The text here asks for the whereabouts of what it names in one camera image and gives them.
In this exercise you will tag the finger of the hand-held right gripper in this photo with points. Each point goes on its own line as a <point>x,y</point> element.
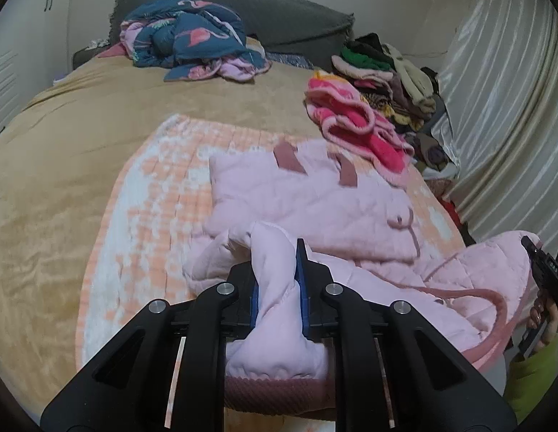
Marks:
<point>531,245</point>

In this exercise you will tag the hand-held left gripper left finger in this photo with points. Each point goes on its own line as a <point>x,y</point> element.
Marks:
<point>255,299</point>

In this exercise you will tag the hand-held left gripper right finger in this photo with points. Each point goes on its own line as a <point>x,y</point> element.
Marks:
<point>302,288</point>

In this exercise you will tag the pink quilted robe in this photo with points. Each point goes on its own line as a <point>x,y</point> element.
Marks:
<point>333,207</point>

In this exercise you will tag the person's right forearm green sleeve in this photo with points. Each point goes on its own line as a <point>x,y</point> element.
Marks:
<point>531,378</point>

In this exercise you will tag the pile of folded clothes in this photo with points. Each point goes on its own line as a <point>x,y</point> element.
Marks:
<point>387,76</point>

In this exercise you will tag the person's right hand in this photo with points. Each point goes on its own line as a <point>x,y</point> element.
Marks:
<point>546,319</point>

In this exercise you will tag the white satin curtain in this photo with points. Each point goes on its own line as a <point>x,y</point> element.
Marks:
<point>508,99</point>

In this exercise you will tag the pink fleece garment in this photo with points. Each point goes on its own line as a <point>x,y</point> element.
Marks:
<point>351,126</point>

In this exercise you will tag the dark patterned cloth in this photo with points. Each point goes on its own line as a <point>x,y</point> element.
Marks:
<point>290,59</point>

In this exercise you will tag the tan bed blanket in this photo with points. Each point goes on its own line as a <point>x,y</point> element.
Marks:
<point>80,121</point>

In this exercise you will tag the grey headboard cushion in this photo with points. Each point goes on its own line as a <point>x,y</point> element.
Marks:
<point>297,18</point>

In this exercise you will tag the blue flamingo print quilt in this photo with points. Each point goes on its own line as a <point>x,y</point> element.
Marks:
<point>193,31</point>

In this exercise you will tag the small white crumpled cloth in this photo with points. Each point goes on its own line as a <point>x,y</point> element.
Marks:
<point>98,43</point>

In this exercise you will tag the white wardrobe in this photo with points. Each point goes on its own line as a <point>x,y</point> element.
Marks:
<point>17,31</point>

